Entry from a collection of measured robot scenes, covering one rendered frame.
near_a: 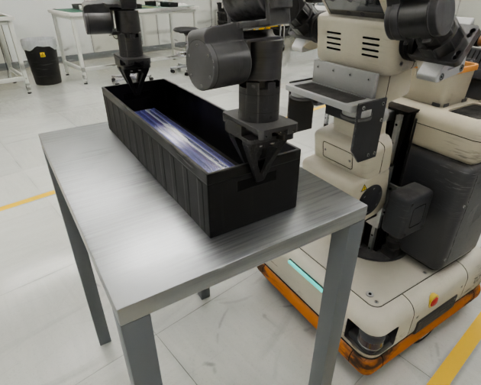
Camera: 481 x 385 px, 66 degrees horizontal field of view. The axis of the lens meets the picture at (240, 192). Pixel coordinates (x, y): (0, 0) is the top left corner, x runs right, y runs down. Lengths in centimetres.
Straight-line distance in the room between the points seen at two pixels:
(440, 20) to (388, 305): 81
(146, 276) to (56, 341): 110
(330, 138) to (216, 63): 75
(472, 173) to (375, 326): 52
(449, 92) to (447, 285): 63
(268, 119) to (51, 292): 145
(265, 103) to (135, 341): 36
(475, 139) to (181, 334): 115
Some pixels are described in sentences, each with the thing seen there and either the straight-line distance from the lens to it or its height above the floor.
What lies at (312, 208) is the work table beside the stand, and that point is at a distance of 66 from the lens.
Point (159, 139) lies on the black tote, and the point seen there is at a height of 90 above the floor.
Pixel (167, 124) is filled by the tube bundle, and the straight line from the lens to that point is 92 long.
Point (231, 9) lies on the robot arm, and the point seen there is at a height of 112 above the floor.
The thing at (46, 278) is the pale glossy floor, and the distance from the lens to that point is 189.
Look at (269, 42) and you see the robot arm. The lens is 49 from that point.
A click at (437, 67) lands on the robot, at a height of 98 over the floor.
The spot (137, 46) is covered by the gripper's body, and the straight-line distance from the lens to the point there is 101.
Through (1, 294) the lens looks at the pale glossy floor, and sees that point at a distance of 190.
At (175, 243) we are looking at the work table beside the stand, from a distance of 58.
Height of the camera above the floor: 115
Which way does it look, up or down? 30 degrees down
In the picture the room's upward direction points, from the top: straight up
